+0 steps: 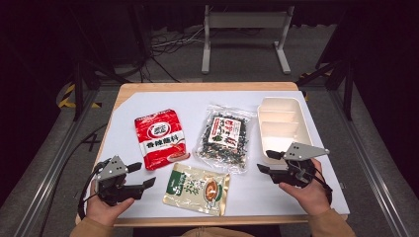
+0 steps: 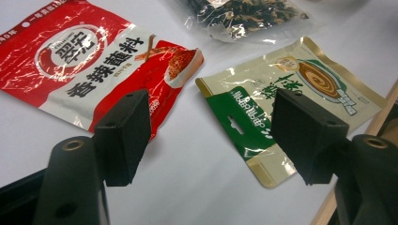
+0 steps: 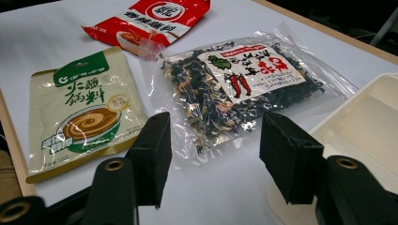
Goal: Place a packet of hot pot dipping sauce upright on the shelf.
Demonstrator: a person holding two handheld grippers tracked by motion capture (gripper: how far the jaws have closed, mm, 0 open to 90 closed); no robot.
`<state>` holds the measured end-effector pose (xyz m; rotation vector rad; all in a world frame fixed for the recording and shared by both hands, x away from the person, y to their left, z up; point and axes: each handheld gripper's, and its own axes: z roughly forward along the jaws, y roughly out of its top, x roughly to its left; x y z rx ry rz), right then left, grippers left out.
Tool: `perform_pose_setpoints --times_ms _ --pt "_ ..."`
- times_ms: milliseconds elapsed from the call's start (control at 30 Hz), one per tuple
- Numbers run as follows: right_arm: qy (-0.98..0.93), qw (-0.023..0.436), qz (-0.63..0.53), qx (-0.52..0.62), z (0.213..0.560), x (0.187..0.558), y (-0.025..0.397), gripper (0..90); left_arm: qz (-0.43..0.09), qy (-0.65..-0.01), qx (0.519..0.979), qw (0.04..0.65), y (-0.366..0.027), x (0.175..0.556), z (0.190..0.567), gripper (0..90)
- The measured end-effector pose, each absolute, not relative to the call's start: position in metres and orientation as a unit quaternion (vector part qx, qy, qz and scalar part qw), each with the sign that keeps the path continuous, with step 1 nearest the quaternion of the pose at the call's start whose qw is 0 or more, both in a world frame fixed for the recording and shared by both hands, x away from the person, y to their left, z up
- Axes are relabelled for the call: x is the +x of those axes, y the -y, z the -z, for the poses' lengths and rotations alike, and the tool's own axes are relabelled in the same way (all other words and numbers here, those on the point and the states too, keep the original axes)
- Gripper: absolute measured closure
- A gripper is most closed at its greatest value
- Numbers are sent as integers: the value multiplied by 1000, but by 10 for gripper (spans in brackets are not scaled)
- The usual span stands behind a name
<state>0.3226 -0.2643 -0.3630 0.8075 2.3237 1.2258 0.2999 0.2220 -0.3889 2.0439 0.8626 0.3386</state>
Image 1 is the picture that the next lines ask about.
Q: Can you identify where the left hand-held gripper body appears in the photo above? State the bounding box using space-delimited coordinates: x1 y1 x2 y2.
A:
94 155 146 207

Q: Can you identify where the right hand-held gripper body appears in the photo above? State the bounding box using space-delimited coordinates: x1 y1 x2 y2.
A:
271 141 330 189

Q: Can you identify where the cream divided plastic box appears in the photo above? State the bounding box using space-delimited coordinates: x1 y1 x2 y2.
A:
256 96 314 166

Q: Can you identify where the red seasoning packet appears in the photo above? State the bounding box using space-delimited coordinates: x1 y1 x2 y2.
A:
133 109 191 171

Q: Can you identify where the green and beige seasoning packet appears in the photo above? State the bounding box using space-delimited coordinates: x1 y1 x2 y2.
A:
162 162 231 217

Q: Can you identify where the person's left hand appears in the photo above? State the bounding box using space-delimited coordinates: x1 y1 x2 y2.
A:
86 179 135 227

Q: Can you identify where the person's right hand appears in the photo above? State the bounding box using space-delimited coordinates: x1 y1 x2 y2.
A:
279 158 331 216

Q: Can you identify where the clear dried seaweed packet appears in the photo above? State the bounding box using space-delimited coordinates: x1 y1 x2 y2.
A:
193 104 258 175

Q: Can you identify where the black metal stand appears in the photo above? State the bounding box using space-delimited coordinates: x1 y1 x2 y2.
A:
297 9 355 121
70 6 131 121

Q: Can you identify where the person's tan clothing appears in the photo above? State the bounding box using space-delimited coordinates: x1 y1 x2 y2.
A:
179 226 255 237

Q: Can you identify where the yellow and black hazard tape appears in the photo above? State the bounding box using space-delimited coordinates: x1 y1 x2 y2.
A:
58 83 102 110

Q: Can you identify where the white paper sheet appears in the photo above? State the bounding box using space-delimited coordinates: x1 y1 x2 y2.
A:
86 90 351 219

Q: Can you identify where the left hand-held gripper black cable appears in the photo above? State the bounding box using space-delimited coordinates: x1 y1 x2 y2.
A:
77 157 112 220

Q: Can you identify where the hand-held gripper black cable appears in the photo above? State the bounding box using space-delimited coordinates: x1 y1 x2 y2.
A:
309 167 334 205
77 157 112 220

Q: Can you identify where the black floor cable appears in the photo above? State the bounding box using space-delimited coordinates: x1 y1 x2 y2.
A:
39 122 108 237

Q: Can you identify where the right hand-held gripper black cable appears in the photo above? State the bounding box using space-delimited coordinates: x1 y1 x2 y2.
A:
309 167 334 205

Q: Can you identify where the aluminium rail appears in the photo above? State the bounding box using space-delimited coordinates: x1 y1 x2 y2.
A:
13 88 100 237
329 88 409 237

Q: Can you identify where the bundle of floor cables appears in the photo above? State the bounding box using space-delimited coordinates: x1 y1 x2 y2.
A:
149 26 207 55

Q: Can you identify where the white metal stand frame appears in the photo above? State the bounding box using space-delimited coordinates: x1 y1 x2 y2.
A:
201 4 295 75

